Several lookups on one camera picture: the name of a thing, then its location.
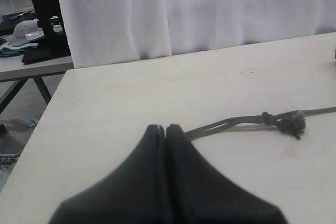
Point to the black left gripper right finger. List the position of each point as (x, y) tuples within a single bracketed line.
[(201, 194)]

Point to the teal cloth item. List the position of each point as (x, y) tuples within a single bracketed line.
[(6, 52)]

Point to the white cap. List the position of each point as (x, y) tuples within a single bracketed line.
[(21, 30)]

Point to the white backdrop curtain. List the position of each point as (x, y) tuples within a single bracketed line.
[(102, 32)]

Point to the grey side table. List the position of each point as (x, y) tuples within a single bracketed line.
[(12, 69)]

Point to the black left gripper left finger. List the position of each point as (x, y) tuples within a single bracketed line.
[(135, 192)]

